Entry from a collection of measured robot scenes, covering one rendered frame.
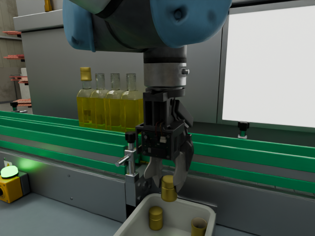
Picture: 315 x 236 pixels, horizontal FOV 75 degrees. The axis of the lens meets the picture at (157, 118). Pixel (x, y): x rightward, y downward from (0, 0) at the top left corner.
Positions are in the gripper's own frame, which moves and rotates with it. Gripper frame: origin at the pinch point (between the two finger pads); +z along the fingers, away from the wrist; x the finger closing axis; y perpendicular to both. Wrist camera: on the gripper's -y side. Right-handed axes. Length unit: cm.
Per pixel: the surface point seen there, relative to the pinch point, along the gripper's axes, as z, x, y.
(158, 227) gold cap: 14.1, -3.5, -1.8
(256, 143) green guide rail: -3.8, 16.4, -21.2
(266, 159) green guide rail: -2.8, 18.5, -13.8
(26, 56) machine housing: -30, -87, -31
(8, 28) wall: -175, -803, -451
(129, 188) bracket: 5.6, -11.4, -1.8
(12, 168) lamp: 6, -52, 2
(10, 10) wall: -236, -799, -466
